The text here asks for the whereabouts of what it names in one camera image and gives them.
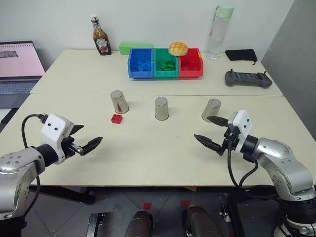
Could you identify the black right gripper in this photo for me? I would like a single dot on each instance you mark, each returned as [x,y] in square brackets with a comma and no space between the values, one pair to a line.
[228,139]

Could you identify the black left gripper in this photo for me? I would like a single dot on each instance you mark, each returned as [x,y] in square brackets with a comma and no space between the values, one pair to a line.
[67,146]

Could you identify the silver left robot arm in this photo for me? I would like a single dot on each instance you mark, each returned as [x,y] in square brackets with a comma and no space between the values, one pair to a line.
[17,170]

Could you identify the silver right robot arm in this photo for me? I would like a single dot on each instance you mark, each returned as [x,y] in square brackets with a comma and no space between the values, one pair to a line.
[284,168]

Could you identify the upturned metal cup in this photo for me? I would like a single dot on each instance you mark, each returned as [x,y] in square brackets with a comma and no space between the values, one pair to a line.
[212,108]
[119,101]
[161,108]

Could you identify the red toy brick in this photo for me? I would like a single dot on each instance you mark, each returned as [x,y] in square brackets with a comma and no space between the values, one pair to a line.
[117,119]

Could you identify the grey handheld controller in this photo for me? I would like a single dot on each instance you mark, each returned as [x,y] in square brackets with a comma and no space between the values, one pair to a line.
[247,79]

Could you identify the red plastic storage bin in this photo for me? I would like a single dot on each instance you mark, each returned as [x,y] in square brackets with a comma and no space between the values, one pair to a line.
[191,72]

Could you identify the green plastic storage bin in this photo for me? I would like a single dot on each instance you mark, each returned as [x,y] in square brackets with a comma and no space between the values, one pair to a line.
[166,73]

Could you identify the pile of green toy bricks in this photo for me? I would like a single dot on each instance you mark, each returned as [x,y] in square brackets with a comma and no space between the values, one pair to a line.
[166,65]

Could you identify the black fabric pouch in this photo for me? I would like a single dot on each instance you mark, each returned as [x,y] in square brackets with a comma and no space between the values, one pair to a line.
[240,54]

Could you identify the blue plastic storage bin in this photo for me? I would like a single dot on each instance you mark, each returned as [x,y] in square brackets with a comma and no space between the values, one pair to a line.
[140,74]

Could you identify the golden bread bun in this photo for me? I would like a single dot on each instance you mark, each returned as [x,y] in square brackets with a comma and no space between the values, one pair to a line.
[178,49]

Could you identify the dark rounded shape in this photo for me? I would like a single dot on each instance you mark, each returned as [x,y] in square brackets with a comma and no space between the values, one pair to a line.
[201,222]
[138,224]

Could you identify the pile of blue toy bricks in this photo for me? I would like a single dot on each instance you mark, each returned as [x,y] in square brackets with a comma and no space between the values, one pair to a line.
[143,65]

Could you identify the clear bottle with green lid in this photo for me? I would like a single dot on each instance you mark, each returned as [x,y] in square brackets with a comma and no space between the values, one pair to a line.
[216,37]

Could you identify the ketchup bottle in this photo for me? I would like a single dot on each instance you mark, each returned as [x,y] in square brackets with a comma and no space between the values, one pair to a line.
[101,42]

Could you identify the green rectangular box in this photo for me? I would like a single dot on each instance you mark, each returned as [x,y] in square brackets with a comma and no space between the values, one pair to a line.
[124,48]

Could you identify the open laptop with pink screen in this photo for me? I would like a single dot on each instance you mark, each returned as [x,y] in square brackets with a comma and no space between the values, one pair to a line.
[17,61]

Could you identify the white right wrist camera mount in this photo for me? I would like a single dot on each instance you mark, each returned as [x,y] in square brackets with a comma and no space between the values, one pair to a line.
[243,128]

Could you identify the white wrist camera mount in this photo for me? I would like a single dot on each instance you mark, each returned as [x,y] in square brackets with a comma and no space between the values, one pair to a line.
[243,128]
[53,133]

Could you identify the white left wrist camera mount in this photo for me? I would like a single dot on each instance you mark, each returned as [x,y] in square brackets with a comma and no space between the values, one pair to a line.
[53,133]

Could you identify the black table frame bar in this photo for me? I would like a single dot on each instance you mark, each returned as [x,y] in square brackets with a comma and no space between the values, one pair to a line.
[64,193]

